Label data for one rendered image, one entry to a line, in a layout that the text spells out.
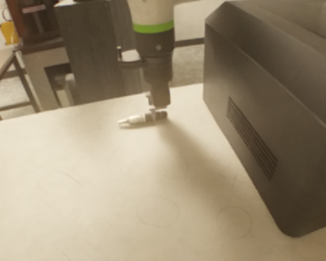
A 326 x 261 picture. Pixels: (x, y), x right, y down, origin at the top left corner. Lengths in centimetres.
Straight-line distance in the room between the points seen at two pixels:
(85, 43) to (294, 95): 89
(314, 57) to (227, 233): 33
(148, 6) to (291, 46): 27
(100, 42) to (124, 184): 67
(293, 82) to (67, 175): 50
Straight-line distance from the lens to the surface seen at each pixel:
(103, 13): 101
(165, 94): 60
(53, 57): 211
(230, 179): 54
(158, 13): 50
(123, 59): 56
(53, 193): 59
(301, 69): 38
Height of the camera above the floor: 133
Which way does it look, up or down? 40 degrees down
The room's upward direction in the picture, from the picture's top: 5 degrees counter-clockwise
